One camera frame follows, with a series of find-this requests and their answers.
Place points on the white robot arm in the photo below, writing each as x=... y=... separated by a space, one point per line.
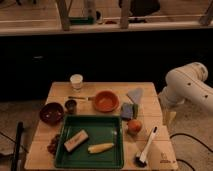
x=187 y=83

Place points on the orange red bowl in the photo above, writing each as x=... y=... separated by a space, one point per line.
x=105 y=101

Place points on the dark maroon bowl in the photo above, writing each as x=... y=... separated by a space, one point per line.
x=52 y=113

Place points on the white paper cup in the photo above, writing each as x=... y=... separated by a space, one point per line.
x=76 y=81

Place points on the blue green sponge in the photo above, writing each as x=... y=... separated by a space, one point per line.
x=129 y=111

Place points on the small dark metal cup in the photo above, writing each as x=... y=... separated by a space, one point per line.
x=71 y=106

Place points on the green plastic tray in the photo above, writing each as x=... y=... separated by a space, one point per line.
x=100 y=129

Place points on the orange fruit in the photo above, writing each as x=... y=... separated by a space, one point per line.
x=134 y=126

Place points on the beige wooden block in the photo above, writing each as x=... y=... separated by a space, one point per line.
x=76 y=140

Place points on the white black dish brush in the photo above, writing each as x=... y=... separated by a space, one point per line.
x=141 y=156

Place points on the black pole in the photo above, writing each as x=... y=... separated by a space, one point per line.
x=15 y=157

